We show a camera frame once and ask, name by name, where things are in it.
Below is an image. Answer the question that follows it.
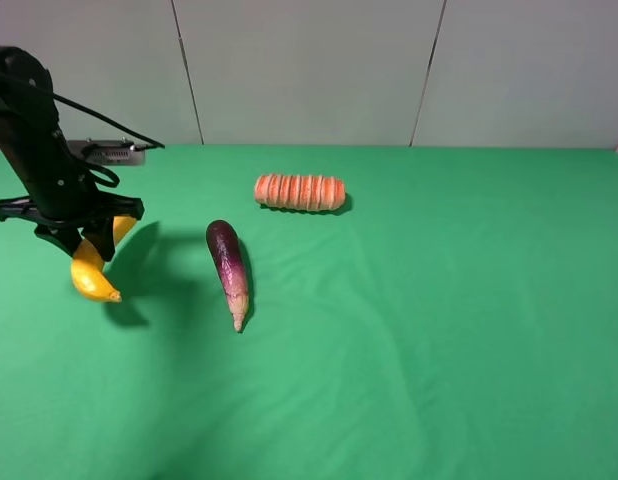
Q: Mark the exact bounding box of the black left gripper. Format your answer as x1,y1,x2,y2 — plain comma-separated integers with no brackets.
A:
0,192,143,261

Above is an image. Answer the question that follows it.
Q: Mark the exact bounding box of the yellow banana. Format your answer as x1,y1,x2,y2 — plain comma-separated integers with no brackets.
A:
71,238,122,303

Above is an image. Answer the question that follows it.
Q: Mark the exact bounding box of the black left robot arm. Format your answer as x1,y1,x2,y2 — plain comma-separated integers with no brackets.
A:
0,46,145,261

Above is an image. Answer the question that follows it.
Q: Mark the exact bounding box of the purple eggplant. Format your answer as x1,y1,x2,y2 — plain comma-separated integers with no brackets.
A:
206,220,250,333

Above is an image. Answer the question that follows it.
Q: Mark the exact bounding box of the orange ridged bread roll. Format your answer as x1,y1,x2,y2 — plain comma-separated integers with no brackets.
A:
254,174,346,212

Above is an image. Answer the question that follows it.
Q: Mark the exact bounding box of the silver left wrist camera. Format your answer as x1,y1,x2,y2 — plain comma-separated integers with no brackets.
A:
66,139,145,166

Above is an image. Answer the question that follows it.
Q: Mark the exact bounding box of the black camera cable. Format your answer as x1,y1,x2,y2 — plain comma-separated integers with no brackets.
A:
0,67,166,189

